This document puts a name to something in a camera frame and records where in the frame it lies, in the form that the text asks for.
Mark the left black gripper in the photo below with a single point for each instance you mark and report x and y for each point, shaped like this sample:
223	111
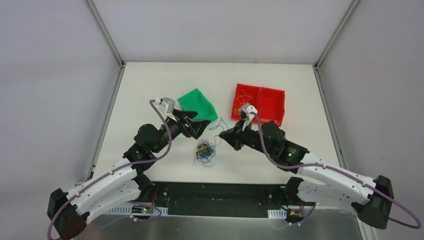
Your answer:
180	120

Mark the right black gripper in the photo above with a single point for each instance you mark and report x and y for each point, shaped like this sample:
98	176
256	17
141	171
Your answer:
242	135

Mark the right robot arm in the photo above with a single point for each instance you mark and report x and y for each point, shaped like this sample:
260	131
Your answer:
318	181

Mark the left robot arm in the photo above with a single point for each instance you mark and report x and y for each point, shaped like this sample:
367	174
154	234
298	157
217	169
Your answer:
71	211

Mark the green plastic bin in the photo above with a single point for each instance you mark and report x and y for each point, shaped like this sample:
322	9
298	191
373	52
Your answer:
196	101

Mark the red double plastic bin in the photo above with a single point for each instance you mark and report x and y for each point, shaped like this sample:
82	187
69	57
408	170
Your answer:
269	102

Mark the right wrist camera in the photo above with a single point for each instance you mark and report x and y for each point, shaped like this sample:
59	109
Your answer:
248	112

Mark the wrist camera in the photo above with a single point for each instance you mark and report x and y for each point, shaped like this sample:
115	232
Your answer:
248	112
166	106

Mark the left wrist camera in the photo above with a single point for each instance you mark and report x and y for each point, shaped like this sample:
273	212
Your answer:
166	106

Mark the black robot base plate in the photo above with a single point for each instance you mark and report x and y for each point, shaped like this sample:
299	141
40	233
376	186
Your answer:
217	199

